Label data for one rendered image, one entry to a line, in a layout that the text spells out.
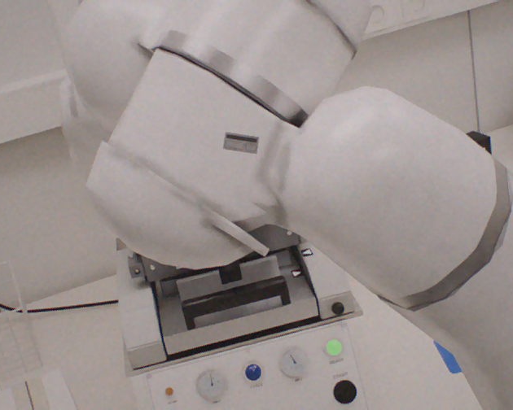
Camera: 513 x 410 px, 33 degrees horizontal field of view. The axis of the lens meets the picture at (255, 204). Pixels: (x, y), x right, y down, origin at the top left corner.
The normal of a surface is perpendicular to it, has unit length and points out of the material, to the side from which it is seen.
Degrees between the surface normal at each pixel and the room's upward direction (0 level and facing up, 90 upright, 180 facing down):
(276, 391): 65
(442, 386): 0
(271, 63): 69
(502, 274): 94
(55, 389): 2
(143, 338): 40
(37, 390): 2
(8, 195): 90
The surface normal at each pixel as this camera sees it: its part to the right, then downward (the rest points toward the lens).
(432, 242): 0.21, 0.41
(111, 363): -0.18, -0.90
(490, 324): 0.09, 0.61
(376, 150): -0.07, -0.36
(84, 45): -0.57, 0.02
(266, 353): 0.08, -0.04
